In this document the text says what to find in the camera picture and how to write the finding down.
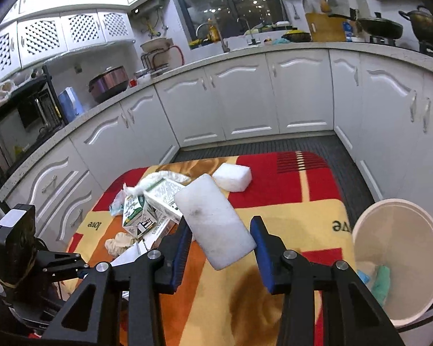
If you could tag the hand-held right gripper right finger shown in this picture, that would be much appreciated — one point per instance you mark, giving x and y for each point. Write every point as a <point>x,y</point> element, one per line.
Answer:
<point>263,256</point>

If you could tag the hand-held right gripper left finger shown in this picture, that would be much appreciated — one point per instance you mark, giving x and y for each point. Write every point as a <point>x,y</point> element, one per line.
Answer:
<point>178,256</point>

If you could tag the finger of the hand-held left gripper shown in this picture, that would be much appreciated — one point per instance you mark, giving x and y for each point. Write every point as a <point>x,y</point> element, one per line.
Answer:
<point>57,259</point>

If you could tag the large white foam block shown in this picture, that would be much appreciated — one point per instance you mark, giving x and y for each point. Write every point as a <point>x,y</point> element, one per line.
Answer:
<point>216,223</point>

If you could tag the white green rectangular box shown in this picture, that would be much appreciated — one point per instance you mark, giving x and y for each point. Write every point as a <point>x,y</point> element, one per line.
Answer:
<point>164,196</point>

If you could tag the beige paper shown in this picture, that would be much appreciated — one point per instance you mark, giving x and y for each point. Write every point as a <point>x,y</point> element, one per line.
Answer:
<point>118,244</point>

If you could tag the white tissue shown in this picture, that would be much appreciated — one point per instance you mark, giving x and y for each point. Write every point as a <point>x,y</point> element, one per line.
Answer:
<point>148,183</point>

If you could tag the cream round bin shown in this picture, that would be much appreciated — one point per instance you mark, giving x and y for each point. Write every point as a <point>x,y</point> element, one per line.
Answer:
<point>393,238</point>

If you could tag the white paper sheet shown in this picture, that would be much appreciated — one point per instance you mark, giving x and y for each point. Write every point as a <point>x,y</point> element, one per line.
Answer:
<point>130,256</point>

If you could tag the red yellow printed blanket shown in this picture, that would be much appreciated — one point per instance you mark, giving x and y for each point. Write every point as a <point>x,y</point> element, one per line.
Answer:
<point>303,216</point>

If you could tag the green white gable carton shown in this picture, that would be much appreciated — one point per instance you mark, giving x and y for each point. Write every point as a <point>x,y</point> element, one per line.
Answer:
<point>137,214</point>

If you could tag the pale blue plastic wrapper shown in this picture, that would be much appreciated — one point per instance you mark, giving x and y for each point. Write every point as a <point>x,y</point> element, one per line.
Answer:
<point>116,205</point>

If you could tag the small white foam block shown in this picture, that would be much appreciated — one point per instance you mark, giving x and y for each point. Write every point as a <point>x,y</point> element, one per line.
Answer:
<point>232,177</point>

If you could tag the blue plastic scrap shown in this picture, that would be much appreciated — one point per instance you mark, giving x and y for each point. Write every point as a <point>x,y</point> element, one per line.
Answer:
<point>363,276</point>

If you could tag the dark ribbed floor mat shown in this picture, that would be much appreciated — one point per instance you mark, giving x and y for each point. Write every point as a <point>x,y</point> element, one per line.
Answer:
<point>259,142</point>

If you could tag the black microwave oven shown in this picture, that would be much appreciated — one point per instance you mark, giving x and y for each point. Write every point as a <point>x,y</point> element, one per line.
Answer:
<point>20,126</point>

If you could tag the teal wrapper in bin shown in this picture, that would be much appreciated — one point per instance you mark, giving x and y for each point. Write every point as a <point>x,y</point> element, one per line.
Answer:
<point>381,283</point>

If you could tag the blue white box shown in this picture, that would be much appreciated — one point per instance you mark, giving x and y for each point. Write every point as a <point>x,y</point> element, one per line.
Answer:
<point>70,105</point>

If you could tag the white kitchen base cabinets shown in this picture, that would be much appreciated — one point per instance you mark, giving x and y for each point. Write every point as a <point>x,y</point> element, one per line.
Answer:
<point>303,90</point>

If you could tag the small red cup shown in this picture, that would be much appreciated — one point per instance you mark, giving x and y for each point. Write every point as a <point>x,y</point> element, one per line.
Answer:
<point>133,83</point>

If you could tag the curved steel faucet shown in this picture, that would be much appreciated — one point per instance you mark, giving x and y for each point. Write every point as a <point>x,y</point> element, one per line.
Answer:
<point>223,41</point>

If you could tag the small steel tap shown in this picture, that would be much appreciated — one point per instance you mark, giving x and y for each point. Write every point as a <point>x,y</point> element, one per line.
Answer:
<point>252,38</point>

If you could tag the black yellow bowl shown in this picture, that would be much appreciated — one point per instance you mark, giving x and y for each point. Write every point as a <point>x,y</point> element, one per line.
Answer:
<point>296,36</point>

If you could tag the yellow bottle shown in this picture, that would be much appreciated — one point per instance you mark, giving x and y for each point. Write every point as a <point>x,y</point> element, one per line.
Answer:
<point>213,33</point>

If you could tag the wooden cutting board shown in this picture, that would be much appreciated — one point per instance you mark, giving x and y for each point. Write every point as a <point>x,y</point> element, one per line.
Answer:
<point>323,29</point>

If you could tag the black wok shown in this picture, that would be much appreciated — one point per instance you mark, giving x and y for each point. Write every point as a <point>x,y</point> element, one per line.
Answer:
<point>380,27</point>

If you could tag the dark kitchen window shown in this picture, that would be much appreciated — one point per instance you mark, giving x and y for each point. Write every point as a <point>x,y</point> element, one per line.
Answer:
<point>223,0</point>

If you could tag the gas stove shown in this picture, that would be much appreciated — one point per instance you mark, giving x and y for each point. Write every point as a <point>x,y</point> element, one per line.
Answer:
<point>418,47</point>

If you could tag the dark lidded cooking pot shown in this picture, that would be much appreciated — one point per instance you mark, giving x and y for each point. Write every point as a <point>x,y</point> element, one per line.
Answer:
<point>424,23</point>

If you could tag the white lattice wall cabinets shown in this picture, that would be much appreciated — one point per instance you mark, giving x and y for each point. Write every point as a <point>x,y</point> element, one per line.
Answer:
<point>39,38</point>

